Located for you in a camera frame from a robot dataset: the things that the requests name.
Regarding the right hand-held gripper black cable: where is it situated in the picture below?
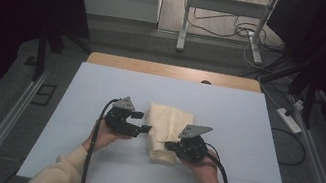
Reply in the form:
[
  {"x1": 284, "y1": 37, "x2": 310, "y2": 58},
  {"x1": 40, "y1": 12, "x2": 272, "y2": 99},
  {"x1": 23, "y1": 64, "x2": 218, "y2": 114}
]
[{"x1": 199, "y1": 142, "x2": 239, "y2": 183}]

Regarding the white power strip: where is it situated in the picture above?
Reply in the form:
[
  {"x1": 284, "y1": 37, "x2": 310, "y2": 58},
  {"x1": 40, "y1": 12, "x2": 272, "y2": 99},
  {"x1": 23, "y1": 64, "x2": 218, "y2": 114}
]
[{"x1": 272, "y1": 106, "x2": 307, "y2": 136}]

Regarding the person's left hand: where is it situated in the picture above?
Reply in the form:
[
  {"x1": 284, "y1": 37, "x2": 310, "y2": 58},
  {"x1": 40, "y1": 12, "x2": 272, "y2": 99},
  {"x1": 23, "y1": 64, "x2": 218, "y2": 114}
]
[{"x1": 80, "y1": 116, "x2": 135, "y2": 160}]

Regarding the tangle of black floor cables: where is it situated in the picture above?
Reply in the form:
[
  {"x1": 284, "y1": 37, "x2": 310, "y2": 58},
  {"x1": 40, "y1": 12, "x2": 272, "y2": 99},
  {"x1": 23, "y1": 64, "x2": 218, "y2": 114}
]
[{"x1": 183, "y1": 5, "x2": 290, "y2": 56}]

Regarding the white floor cable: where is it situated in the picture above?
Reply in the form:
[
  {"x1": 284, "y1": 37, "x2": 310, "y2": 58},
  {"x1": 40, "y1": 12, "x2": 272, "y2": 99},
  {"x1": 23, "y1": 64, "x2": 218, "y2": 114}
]
[{"x1": 233, "y1": 34, "x2": 297, "y2": 111}]

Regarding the wooden table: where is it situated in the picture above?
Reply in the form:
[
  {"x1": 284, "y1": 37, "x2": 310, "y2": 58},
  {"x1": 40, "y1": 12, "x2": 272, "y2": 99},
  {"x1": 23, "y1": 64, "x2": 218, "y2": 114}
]
[{"x1": 86, "y1": 50, "x2": 264, "y2": 95}]

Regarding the hand-held gripper black cable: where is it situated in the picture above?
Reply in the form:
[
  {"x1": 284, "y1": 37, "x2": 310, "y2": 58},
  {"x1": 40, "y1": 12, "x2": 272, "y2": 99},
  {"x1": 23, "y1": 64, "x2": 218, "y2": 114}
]
[
  {"x1": 199, "y1": 142, "x2": 239, "y2": 183},
  {"x1": 79, "y1": 94, "x2": 121, "y2": 183}
]

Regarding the cream sweatshirt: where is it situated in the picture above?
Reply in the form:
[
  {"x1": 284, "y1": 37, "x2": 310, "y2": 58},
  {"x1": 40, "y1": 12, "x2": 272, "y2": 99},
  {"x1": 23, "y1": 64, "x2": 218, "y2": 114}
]
[{"x1": 138, "y1": 100, "x2": 197, "y2": 168}]

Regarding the left hand-held gripper black cable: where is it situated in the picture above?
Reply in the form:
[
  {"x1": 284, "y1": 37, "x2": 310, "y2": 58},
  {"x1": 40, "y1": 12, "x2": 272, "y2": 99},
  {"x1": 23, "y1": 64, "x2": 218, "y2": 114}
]
[{"x1": 79, "y1": 94, "x2": 121, "y2": 183}]

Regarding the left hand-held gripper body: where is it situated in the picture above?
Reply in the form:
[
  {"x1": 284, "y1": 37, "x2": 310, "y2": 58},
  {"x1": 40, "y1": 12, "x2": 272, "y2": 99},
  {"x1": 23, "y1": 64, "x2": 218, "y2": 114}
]
[{"x1": 101, "y1": 92, "x2": 146, "y2": 140}]

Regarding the person's right hand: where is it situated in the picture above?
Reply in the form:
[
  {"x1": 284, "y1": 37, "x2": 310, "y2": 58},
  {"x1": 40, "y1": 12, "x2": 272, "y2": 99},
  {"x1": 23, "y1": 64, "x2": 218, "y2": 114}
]
[{"x1": 176, "y1": 144, "x2": 226, "y2": 183}]

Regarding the white metal stand frame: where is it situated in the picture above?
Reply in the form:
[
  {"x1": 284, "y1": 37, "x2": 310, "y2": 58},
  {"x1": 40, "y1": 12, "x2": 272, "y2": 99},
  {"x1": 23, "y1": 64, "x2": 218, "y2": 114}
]
[{"x1": 174, "y1": 0, "x2": 282, "y2": 70}]

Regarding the black looped floor cable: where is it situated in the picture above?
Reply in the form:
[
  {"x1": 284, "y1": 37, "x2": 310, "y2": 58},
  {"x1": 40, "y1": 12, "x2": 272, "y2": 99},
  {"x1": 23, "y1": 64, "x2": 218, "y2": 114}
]
[{"x1": 264, "y1": 126, "x2": 311, "y2": 170}]

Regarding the pale blue foam mat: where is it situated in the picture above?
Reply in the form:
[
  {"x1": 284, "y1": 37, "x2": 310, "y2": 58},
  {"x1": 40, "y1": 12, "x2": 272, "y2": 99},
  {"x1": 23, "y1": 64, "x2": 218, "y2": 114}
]
[{"x1": 16, "y1": 53, "x2": 313, "y2": 183}]

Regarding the black metal stand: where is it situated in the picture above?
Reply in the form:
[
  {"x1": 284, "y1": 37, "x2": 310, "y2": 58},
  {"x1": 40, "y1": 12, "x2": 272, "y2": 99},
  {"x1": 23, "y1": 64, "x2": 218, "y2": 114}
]
[
  {"x1": 30, "y1": 19, "x2": 98, "y2": 91},
  {"x1": 251, "y1": 49, "x2": 326, "y2": 131}
]

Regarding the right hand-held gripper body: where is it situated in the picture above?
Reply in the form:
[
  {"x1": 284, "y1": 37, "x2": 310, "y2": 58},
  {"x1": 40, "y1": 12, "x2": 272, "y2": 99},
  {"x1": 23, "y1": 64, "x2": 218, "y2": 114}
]
[{"x1": 173, "y1": 121, "x2": 215, "y2": 167}]

